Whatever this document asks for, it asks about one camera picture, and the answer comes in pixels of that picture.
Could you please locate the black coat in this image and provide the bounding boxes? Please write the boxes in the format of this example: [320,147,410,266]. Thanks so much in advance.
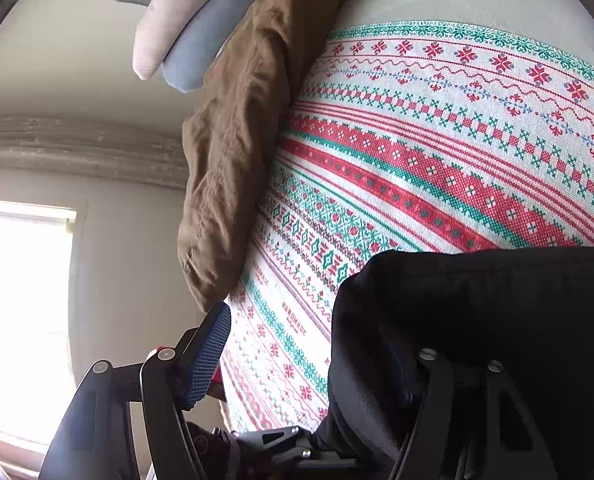
[309,246,594,480]

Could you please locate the patterned red green blanket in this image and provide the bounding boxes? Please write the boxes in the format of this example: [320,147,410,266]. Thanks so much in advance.
[219,21,594,433]

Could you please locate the white pillow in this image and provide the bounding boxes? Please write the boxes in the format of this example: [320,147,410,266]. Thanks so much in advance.
[132,0,258,81]

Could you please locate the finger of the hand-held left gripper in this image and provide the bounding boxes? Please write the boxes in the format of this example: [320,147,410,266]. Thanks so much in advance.
[236,425,330,467]

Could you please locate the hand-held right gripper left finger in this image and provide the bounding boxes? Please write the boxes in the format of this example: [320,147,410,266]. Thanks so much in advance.
[37,301,233,480]

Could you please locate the brown pants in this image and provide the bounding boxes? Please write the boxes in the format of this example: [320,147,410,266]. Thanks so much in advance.
[177,0,355,313]

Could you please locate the bright window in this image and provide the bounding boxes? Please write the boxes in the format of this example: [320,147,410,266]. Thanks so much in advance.
[0,199,80,448]

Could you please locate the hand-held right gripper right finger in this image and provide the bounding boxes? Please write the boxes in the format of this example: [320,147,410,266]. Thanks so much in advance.
[387,347,558,480]

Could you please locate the blue-grey pillow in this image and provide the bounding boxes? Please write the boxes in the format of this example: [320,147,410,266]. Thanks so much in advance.
[162,0,290,95]

